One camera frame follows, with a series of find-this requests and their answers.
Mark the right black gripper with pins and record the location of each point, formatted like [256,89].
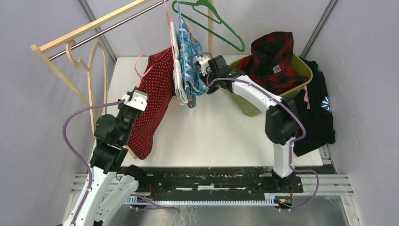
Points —
[211,90]

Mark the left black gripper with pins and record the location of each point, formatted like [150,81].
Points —
[120,105]

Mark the green hanger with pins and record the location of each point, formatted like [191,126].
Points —
[208,10]

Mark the pink hanger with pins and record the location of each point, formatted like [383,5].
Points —
[169,20]
[141,67]

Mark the red plaid shirt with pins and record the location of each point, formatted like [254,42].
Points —
[269,65]

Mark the red polka dot garment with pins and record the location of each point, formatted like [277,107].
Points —
[158,84]

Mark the wooden hanger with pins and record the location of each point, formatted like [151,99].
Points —
[79,63]

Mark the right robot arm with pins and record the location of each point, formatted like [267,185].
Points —
[281,122]

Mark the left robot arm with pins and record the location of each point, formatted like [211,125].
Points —
[108,184]

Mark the blue floral garment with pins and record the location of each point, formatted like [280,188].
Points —
[190,48]

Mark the white garment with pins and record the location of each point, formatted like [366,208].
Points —
[181,94]

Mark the green plastic basket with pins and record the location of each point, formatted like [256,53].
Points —
[299,66]

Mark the pink cloth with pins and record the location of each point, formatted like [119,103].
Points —
[306,97]

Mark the black garment with flower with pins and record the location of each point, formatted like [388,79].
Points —
[318,120]

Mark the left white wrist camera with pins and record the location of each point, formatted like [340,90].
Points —
[136,99]

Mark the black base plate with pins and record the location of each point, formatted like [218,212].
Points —
[215,183]

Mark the blue wire hanger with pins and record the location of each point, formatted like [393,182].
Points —
[178,9]

